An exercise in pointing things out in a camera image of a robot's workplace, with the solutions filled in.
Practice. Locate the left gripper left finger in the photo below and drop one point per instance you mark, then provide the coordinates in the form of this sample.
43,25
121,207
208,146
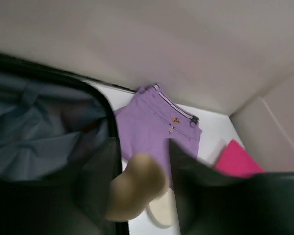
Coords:
92,186

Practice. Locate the round cream powder puff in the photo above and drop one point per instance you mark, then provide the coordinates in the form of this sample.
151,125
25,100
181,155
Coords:
162,210

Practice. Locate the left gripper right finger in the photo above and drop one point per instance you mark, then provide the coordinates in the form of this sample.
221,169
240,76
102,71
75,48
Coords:
211,203

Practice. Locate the pink and teal kids suitcase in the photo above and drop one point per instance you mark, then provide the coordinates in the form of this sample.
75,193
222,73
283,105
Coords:
50,120

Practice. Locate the pink cloth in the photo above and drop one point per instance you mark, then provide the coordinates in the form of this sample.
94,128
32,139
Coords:
235,161

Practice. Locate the purple shorts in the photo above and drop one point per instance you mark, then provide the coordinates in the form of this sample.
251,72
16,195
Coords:
149,120

